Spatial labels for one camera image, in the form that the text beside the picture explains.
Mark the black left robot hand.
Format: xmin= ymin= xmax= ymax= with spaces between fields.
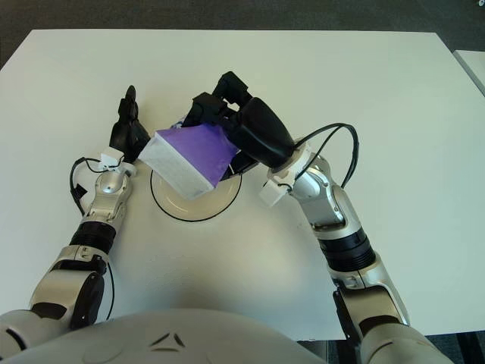
xmin=108 ymin=85 xmax=152 ymax=162

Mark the dark table leg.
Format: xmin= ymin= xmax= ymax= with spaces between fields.
xmin=297 ymin=339 xmax=355 ymax=364

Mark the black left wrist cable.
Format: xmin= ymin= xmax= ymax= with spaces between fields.
xmin=70 ymin=157 xmax=105 ymax=214

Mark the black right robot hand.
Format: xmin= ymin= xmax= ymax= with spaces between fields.
xmin=183 ymin=71 xmax=296 ymax=179

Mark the white neighbouring table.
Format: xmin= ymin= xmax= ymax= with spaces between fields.
xmin=453 ymin=49 xmax=485 ymax=96

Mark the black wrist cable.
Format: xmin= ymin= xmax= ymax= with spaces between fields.
xmin=70 ymin=157 xmax=105 ymax=214
xmin=278 ymin=122 xmax=360 ymax=189

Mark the purple tissue paper pack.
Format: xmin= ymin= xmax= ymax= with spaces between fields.
xmin=138 ymin=121 xmax=242 ymax=200

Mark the white plate with black rim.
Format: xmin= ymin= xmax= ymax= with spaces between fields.
xmin=150 ymin=166 xmax=243 ymax=222

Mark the grey robot torso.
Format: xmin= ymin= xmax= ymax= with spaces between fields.
xmin=0 ymin=306 xmax=319 ymax=364

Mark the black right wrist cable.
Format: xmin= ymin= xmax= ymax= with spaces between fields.
xmin=278 ymin=122 xmax=360 ymax=189

